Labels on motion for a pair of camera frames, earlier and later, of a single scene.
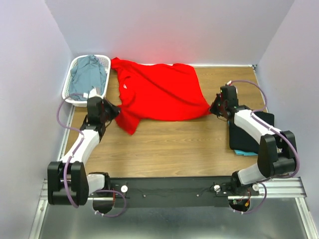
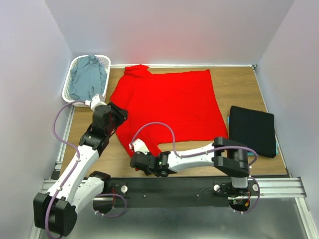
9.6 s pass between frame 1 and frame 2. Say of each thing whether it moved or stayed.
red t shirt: moved
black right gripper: moved
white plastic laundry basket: stayed
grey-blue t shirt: stayed
